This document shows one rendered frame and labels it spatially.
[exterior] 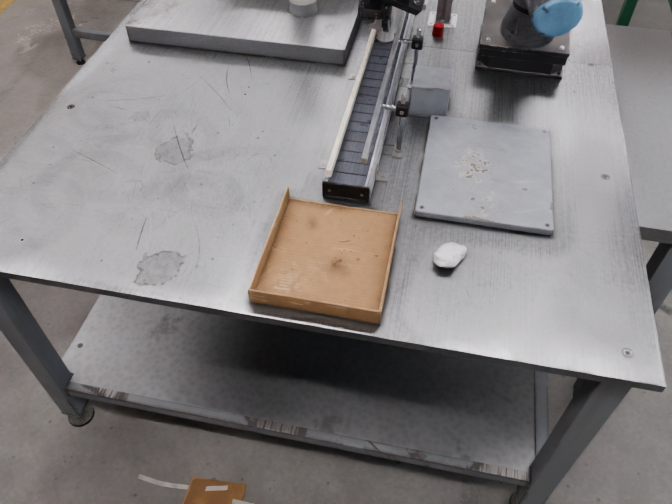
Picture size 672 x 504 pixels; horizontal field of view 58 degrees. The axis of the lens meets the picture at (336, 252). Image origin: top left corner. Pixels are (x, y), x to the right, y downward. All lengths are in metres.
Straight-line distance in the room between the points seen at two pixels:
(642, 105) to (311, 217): 0.98
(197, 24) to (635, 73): 1.28
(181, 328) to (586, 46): 1.51
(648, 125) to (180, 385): 1.46
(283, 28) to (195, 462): 1.33
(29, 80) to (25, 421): 2.00
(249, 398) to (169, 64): 0.99
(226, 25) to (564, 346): 1.32
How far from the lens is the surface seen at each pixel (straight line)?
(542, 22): 1.64
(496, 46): 1.82
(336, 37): 1.87
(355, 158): 1.42
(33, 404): 2.24
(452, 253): 1.26
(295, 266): 1.26
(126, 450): 2.05
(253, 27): 1.93
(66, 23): 3.56
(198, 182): 1.47
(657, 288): 1.69
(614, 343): 1.26
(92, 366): 1.96
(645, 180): 1.62
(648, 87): 1.95
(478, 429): 1.78
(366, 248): 1.29
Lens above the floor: 1.80
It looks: 49 degrees down
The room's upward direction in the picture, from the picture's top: straight up
